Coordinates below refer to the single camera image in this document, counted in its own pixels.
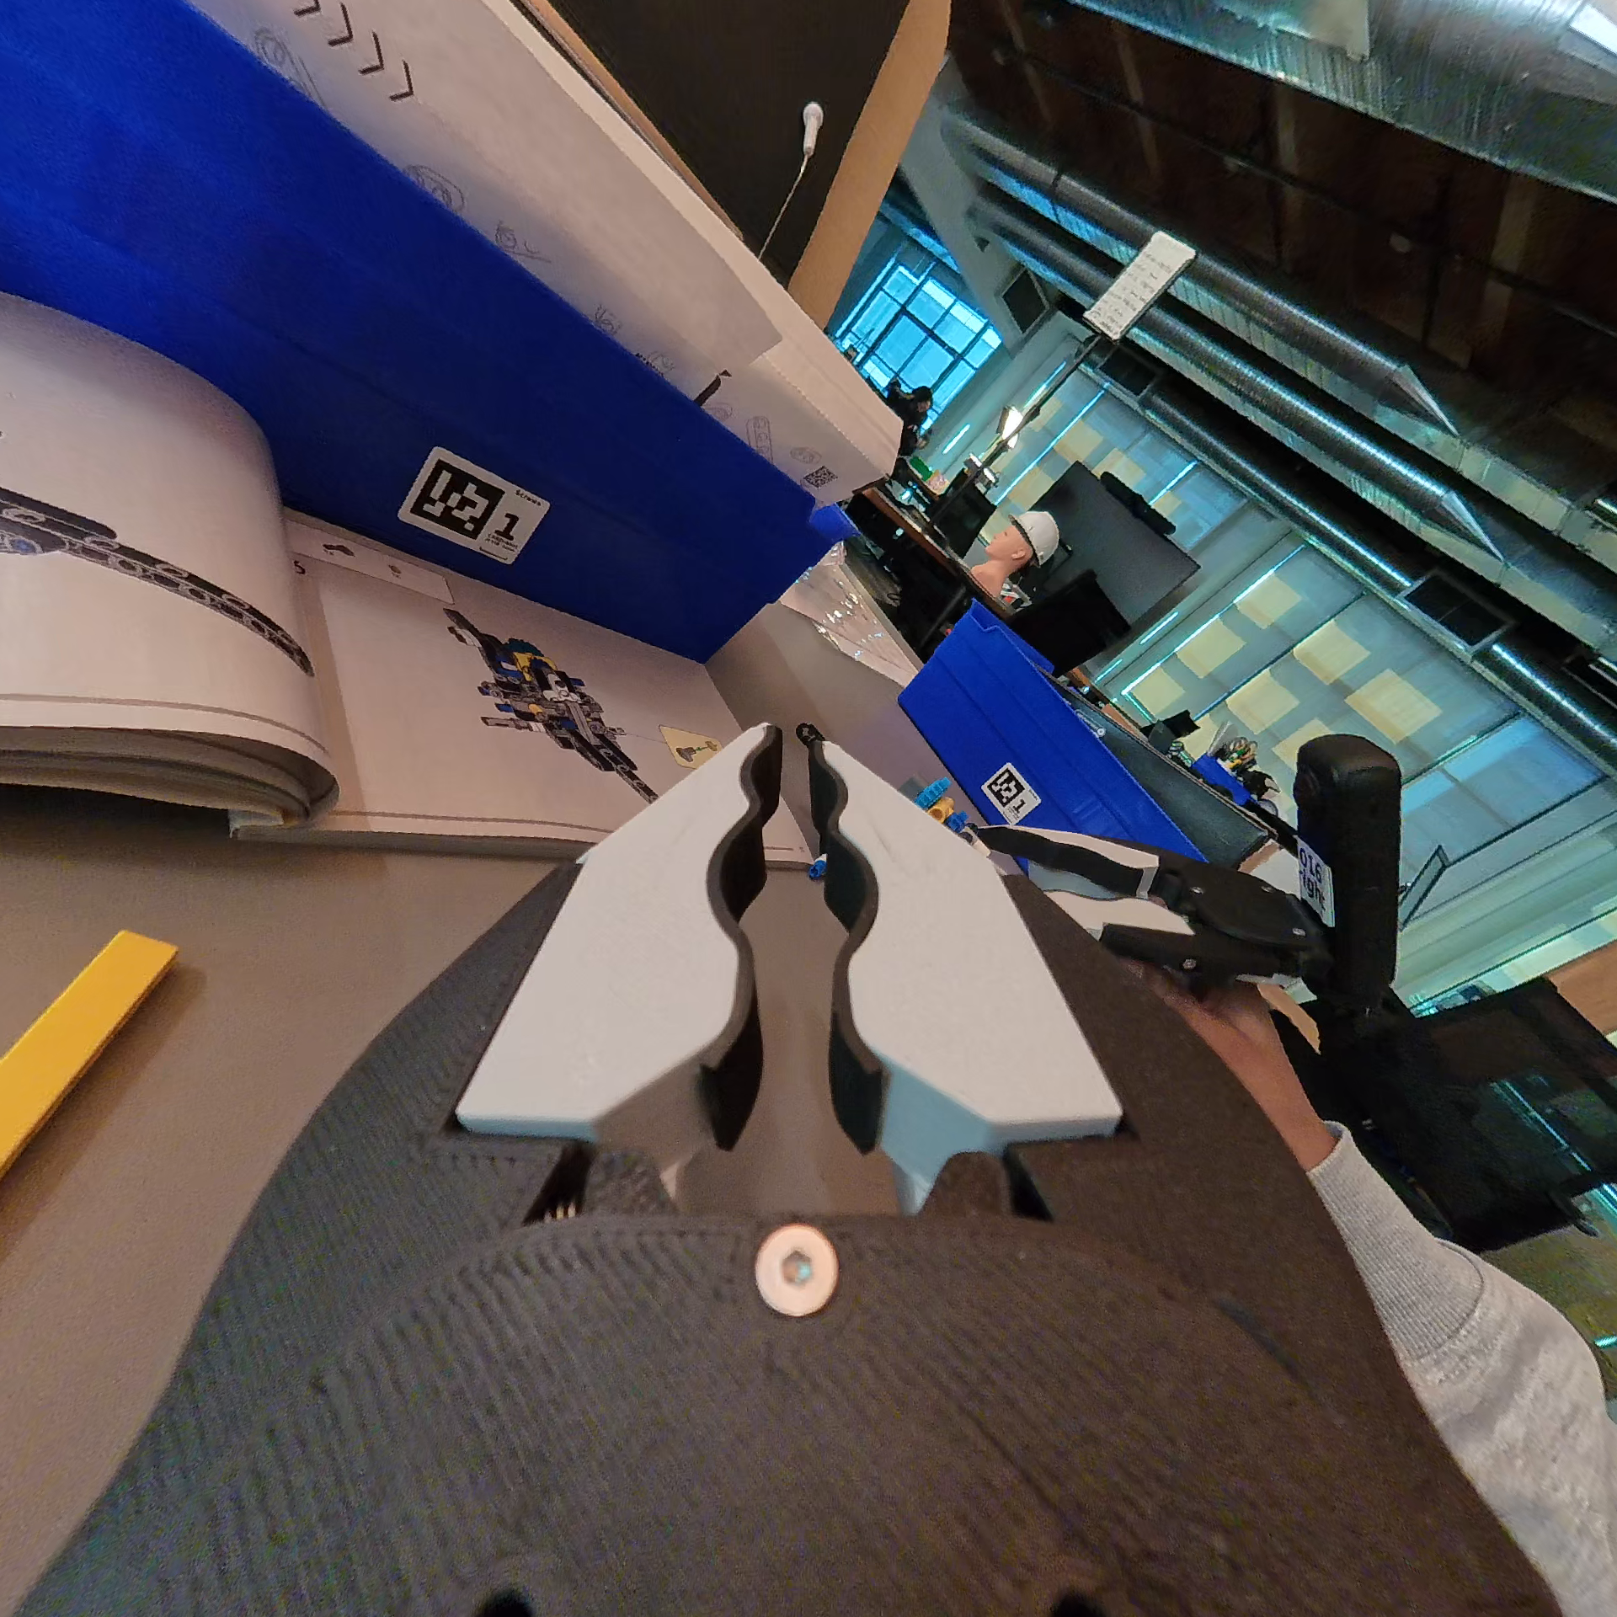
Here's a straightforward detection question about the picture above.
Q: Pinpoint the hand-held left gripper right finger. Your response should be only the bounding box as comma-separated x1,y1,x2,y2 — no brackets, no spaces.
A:
805,739,1126,1215

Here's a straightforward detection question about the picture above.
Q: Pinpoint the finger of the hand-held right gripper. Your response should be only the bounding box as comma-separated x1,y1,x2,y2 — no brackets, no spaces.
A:
971,824,1170,897
1029,882,1195,946

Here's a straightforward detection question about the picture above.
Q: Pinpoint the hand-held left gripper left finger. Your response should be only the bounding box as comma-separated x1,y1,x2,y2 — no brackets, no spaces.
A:
454,723,784,1200

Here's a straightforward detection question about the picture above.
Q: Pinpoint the person's right forearm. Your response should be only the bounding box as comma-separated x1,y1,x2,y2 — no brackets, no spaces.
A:
1306,1123,1617,1617

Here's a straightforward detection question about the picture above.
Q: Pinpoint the yellow blue lego assembly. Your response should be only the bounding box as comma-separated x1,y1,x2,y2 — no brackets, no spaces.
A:
899,776,993,850

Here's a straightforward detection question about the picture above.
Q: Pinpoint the yellow flat lego beam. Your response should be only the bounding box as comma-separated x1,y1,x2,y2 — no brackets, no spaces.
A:
0,932,180,1180

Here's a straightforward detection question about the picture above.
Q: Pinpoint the open lego instruction booklet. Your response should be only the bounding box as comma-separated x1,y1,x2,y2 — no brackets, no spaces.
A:
0,294,823,870

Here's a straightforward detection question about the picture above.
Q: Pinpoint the white cardboard lego box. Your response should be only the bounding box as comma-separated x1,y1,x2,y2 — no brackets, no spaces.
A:
188,0,906,506

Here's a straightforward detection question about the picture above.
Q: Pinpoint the person's right hand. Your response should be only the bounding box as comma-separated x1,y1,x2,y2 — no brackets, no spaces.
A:
1130,957,1344,1175

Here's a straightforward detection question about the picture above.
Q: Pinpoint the small blue storage bin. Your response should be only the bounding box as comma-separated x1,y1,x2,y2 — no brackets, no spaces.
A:
896,600,1274,877

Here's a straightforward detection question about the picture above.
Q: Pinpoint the blue pen holder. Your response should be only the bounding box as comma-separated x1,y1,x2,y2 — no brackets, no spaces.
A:
1192,730,1278,801

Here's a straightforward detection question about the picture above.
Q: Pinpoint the mannequin head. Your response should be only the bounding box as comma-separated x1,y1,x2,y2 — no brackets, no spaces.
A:
965,528,1044,599

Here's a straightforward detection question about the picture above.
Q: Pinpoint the black monitor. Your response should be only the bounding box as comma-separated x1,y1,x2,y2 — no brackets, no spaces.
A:
1015,461,1202,675

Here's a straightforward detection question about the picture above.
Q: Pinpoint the clear plastic bag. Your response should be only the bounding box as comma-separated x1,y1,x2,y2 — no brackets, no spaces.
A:
779,543,926,685

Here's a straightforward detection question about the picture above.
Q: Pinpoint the white hanging sign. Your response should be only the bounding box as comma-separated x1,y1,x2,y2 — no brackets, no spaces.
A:
1081,232,1197,341

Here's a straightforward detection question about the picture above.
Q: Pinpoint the white hanging microphone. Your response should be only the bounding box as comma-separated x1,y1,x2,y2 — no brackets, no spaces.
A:
754,102,826,255

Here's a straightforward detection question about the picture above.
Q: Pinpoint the large blue storage bin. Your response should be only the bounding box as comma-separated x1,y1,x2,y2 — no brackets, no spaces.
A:
0,0,860,666

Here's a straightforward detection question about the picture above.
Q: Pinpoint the silver ventilation duct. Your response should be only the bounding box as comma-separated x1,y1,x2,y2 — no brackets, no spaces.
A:
1072,0,1617,205
939,107,1617,749

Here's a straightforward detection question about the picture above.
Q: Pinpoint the black wall panel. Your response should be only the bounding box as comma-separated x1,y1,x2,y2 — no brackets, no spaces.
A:
549,0,911,289

